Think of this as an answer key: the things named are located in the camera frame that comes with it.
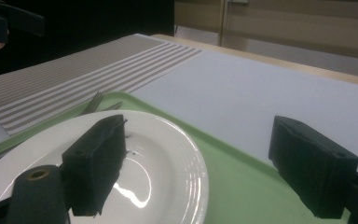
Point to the white table board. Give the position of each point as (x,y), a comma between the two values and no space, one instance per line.
(261,93)

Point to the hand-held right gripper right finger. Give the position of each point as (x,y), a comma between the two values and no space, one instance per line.
(313,168)

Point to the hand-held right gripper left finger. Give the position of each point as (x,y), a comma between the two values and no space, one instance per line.
(96,168)

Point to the wooden background desk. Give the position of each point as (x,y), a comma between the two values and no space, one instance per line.
(292,25)

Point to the green tray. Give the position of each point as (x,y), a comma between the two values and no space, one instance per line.
(239,186)

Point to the silver fork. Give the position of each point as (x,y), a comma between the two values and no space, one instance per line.
(93,104)

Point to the silver knife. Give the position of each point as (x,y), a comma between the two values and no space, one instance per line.
(113,106)

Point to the striped grey placemat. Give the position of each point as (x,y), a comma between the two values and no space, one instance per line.
(74,77)

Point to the wooden table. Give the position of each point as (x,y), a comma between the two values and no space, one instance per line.
(292,65)

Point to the white plate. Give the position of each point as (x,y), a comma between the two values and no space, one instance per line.
(161,161)

